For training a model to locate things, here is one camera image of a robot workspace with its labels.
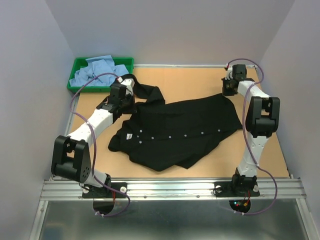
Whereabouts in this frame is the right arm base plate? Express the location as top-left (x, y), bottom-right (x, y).
top-left (213, 181), bottom-right (260, 198)

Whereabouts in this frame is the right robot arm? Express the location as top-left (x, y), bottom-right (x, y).
top-left (215, 63), bottom-right (281, 197)

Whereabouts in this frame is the aluminium mounting rail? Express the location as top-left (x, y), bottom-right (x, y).
top-left (30, 177), bottom-right (320, 240)

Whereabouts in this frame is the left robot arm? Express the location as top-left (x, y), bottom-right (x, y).
top-left (51, 78), bottom-right (135, 197)

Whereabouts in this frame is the light blue shirt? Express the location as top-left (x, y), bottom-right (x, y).
top-left (69, 55), bottom-right (130, 88)

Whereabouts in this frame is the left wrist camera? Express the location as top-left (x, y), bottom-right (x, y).
top-left (117, 77), bottom-right (135, 96)

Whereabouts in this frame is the green plastic bin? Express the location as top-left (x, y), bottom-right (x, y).
top-left (66, 56), bottom-right (134, 93)

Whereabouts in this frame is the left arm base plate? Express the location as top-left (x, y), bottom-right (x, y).
top-left (82, 182), bottom-right (127, 199)

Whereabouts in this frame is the black long sleeve shirt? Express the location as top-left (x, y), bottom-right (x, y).
top-left (108, 81), bottom-right (242, 172)

